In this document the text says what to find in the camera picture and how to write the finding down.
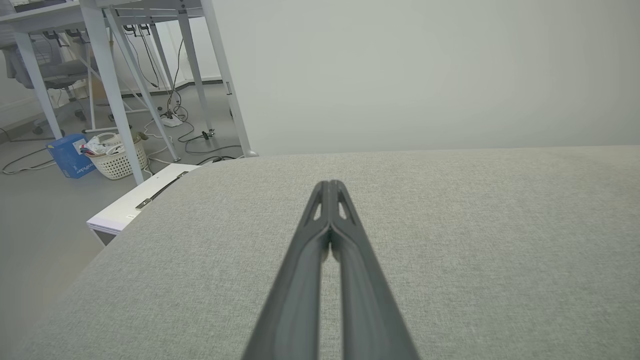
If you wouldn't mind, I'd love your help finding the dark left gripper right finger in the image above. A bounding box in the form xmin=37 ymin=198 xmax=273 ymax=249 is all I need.
xmin=330 ymin=180 xmax=421 ymax=360

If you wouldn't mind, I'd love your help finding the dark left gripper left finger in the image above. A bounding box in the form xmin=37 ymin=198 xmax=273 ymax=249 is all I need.
xmin=241 ymin=180 xmax=332 ymax=360

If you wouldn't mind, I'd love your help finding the grey fabric sofa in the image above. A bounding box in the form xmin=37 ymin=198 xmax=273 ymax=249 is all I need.
xmin=10 ymin=145 xmax=640 ymax=360

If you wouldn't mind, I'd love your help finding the white laundry basket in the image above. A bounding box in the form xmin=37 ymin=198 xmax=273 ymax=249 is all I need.
xmin=85 ymin=131 xmax=149 ymax=181

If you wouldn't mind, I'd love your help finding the white crumpled bag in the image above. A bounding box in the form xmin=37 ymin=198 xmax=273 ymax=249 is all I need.
xmin=80 ymin=134 xmax=123 ymax=157

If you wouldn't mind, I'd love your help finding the blue cardboard box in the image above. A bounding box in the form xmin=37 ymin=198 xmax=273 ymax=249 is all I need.
xmin=46 ymin=133 xmax=97 ymax=179

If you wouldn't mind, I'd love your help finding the grey office chair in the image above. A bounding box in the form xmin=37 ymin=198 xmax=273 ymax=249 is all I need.
xmin=0 ymin=32 xmax=98 ymax=137

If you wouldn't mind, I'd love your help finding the black floor cable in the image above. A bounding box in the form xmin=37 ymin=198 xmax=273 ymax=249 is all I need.
xmin=172 ymin=105 xmax=244 ymax=166

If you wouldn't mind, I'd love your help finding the black strap metal end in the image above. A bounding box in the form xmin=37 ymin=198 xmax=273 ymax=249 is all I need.
xmin=135 ymin=171 xmax=190 ymax=211

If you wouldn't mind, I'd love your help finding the white metal frame desk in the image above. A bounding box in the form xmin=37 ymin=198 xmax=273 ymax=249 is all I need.
xmin=79 ymin=0 xmax=259 ymax=187
xmin=0 ymin=0 xmax=96 ymax=141

